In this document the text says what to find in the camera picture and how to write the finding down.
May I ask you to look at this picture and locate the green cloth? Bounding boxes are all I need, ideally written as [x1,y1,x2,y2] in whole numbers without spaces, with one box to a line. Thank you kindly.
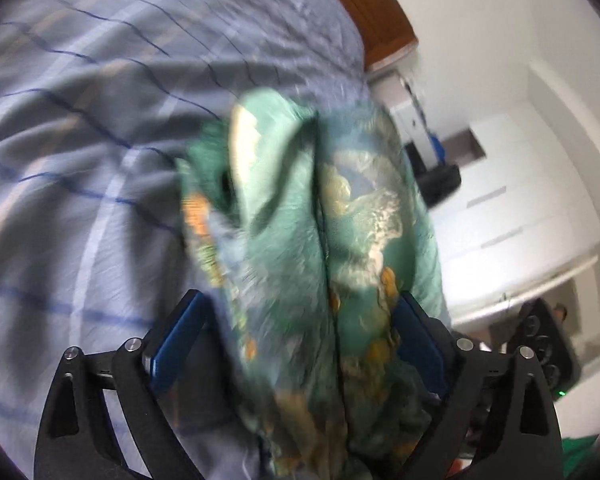
[560,434,600,480]

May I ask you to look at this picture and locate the white nightstand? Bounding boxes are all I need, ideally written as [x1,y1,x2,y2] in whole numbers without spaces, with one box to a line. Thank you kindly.
[374,71,433,147]

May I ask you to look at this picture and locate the wooden headboard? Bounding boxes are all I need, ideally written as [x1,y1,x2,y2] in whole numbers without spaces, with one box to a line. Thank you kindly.
[300,0,420,74]

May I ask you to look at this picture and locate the blue plaid bed sheet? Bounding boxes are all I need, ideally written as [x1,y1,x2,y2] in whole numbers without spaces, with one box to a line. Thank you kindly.
[0,0,377,480]

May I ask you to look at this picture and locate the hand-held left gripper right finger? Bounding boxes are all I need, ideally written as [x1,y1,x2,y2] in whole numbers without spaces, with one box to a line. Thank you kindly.
[392,290,566,480]

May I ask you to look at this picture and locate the black bag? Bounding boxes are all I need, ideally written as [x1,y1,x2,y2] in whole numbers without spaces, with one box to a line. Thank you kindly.
[409,145,463,207]

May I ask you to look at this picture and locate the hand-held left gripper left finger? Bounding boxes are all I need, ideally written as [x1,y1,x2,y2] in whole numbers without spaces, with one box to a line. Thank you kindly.
[32,289,217,480]

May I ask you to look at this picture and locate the blue object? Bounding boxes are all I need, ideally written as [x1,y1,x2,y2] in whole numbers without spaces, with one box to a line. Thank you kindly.
[427,132,447,162]

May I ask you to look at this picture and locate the white wardrobe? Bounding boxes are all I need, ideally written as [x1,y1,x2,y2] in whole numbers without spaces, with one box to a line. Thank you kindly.
[429,64,600,327]

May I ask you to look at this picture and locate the green printed garment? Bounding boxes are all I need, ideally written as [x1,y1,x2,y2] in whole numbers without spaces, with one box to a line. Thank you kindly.
[175,87,453,480]

